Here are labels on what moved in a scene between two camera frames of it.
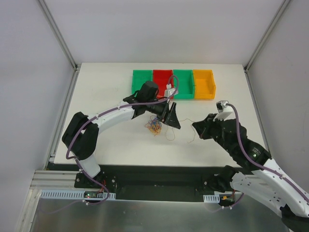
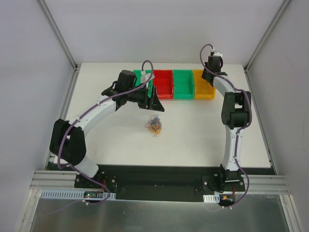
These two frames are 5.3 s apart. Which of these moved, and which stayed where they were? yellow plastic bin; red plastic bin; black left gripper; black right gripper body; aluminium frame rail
Moved: black left gripper; black right gripper body
Stayed: yellow plastic bin; red plastic bin; aluminium frame rail
